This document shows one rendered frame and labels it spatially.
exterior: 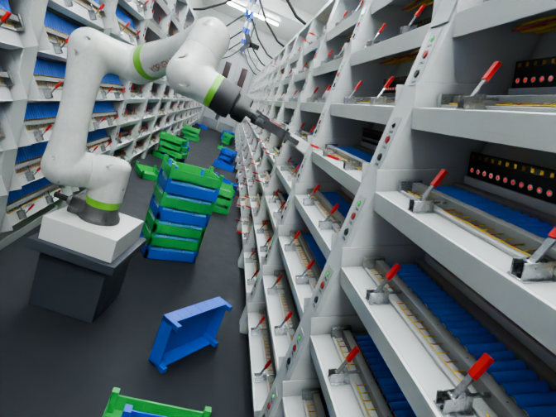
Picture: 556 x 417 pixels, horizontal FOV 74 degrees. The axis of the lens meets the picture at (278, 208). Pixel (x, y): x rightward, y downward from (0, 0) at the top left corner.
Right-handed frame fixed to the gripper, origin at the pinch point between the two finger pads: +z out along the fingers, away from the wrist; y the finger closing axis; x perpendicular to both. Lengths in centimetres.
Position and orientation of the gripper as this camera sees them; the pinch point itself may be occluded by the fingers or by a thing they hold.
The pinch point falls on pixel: (297, 142)
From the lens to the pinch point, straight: 106.9
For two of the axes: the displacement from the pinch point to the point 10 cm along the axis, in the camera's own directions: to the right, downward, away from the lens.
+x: 5.2, -8.3, -2.1
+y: 1.0, 3.0, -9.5
